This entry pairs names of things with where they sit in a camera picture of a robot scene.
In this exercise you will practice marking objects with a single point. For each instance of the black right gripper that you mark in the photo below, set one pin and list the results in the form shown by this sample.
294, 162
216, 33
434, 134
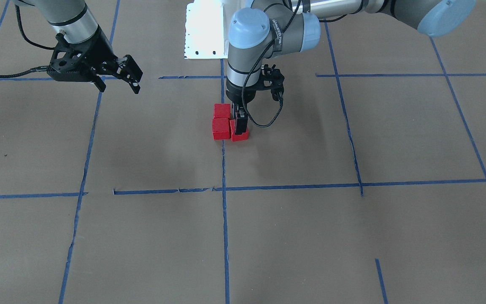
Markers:
101, 50

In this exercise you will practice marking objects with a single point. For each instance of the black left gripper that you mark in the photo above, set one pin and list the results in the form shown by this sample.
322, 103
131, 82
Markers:
241, 93

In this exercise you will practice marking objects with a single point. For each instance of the red block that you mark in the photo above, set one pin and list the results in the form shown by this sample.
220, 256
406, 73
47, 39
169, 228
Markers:
237, 137
222, 111
221, 128

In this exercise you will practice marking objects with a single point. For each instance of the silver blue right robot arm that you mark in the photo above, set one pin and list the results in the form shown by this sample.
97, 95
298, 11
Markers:
72, 18

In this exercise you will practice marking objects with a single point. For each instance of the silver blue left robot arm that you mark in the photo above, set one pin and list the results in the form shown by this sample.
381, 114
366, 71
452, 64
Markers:
271, 28

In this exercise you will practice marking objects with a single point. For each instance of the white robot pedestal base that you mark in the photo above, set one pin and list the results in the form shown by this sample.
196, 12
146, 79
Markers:
206, 28

